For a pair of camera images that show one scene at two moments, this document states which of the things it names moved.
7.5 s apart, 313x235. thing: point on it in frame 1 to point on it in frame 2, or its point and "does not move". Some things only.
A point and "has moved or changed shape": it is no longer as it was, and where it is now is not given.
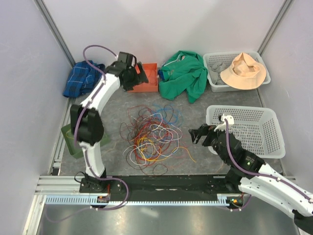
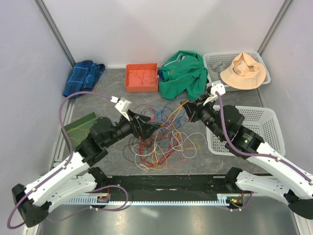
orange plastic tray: [151, 70] does not move
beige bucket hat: [244, 73] does not move
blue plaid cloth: [82, 78] does not move
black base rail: [158, 185] does not move
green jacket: [185, 71] does not move
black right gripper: [204, 129] to [194, 107]
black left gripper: [141, 79] to [146, 128]
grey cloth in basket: [215, 71] does not move
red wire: [150, 73] has moved or changed shape
